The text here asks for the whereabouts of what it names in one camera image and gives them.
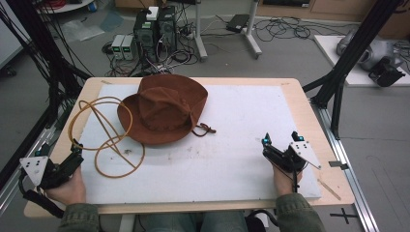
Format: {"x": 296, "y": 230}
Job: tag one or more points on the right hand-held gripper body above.
{"x": 290, "y": 156}

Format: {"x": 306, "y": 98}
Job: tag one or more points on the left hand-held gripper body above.
{"x": 61, "y": 169}

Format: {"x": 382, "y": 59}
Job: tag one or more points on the brown suede hat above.
{"x": 164, "y": 109}

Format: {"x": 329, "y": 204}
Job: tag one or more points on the person's left hand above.
{"x": 69, "y": 190}

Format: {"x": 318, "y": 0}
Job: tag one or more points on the person's right hand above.
{"x": 285, "y": 183}

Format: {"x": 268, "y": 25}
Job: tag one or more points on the white foam mat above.
{"x": 225, "y": 161}

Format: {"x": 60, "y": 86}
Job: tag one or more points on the thin wooden stick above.
{"x": 329, "y": 189}

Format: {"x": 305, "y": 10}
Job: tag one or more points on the black bag under table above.
{"x": 256, "y": 224}

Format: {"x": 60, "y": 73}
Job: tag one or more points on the white platform board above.
{"x": 328, "y": 53}

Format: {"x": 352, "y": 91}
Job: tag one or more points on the grey table stand leg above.
{"x": 252, "y": 35}
{"x": 199, "y": 35}

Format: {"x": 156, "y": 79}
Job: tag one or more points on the grey power supply unit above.
{"x": 129, "y": 47}
{"x": 117, "y": 46}

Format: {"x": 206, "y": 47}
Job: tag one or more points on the black device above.
{"x": 385, "y": 73}

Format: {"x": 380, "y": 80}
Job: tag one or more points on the person's legs in jeans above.
{"x": 193, "y": 222}

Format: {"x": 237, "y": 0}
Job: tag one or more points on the grey robot shell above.
{"x": 377, "y": 51}

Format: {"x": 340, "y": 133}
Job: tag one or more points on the clear plastic sheet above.
{"x": 80, "y": 30}

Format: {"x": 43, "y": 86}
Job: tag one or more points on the flat black box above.
{"x": 238, "y": 23}

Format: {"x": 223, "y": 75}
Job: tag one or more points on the black computer tower green label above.
{"x": 146, "y": 37}

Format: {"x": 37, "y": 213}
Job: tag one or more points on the round white table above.
{"x": 69, "y": 5}

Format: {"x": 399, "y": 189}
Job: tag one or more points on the white box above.
{"x": 152, "y": 13}

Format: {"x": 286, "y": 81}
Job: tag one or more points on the aluminium rail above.
{"x": 22, "y": 170}
{"x": 348, "y": 167}

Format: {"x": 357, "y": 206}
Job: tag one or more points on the small grey metal bracket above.
{"x": 338, "y": 165}

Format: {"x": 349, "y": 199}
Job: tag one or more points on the black metal frame strut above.
{"x": 354, "y": 51}

